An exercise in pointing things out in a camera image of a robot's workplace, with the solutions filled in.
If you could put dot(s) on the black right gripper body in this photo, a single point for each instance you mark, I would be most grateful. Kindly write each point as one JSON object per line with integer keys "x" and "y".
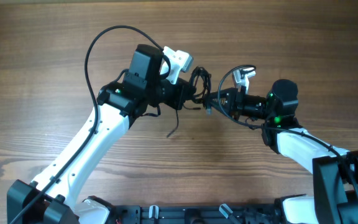
{"x": 238, "y": 104}

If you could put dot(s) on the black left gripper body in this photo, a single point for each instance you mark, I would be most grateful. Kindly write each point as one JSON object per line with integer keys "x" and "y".
{"x": 172, "y": 94}

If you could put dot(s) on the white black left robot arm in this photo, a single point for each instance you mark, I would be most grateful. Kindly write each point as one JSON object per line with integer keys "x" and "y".
{"x": 151, "y": 80}

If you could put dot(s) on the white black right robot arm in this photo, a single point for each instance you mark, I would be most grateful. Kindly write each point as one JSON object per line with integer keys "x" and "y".
{"x": 334, "y": 169}

